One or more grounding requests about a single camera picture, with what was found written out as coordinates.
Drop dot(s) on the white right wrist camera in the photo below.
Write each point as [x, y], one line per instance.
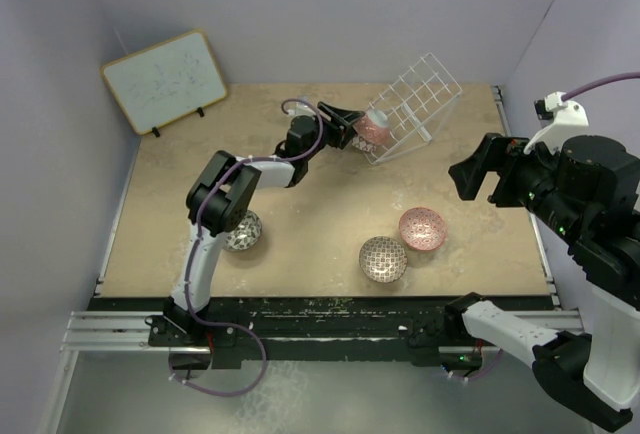
[567, 119]

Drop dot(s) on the red patterned bowl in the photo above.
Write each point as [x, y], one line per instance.
[422, 229]

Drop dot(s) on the black front mounting rail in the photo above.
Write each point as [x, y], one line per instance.
[420, 330]

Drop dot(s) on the blue patterned bowl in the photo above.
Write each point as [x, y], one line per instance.
[363, 144]

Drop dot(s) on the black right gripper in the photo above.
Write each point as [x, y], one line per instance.
[504, 153]

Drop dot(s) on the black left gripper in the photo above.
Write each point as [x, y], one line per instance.
[340, 134]

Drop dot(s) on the white wire dish rack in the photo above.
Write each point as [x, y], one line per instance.
[418, 104]

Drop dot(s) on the grey leaf bowl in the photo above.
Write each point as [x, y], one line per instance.
[373, 127]
[246, 234]

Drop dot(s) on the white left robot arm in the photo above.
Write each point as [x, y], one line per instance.
[220, 197]

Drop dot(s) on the brown patterned bowl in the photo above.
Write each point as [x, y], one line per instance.
[383, 259]

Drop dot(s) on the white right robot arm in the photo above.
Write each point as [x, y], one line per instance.
[586, 192]

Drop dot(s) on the small framed whiteboard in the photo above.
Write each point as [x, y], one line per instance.
[165, 82]

